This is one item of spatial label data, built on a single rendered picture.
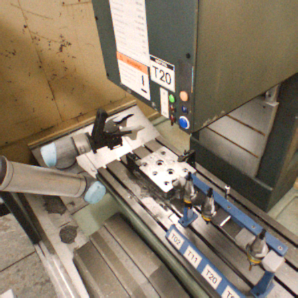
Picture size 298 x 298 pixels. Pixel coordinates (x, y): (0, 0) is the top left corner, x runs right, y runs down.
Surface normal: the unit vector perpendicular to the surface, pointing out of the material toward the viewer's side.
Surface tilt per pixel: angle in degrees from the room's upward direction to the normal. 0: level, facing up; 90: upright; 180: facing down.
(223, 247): 0
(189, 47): 90
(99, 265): 8
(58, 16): 90
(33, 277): 0
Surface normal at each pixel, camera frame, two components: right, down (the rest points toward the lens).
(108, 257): -0.09, -0.83
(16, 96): 0.67, 0.47
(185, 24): -0.74, 0.43
